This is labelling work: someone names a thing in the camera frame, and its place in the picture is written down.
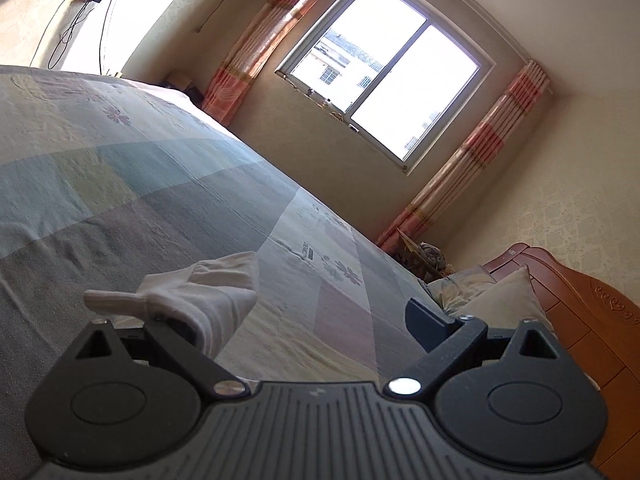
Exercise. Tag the pink striped curtain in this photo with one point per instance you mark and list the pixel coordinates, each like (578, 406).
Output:
(475, 160)
(260, 45)

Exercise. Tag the dark low cabinet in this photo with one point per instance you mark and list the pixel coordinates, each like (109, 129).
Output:
(185, 87)

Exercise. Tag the wooden nightstand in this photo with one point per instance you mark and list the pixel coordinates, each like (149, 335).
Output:
(412, 255)

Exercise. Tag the wooden headboard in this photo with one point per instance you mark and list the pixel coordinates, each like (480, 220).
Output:
(590, 320)

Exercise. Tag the grey plush toy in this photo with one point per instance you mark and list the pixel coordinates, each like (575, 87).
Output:
(432, 254)

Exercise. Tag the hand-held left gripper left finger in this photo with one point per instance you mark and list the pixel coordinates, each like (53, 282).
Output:
(175, 345)

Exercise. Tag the white long-sleeve shirt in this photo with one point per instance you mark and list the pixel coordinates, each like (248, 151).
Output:
(220, 290)

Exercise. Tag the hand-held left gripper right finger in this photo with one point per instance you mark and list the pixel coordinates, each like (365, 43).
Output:
(425, 322)

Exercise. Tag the large pastel printed pillow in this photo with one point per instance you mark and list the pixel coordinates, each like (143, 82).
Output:
(505, 300)

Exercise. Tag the window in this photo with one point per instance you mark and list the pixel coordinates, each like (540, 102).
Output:
(380, 65)

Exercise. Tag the small cream pillow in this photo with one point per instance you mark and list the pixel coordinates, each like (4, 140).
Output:
(457, 282)

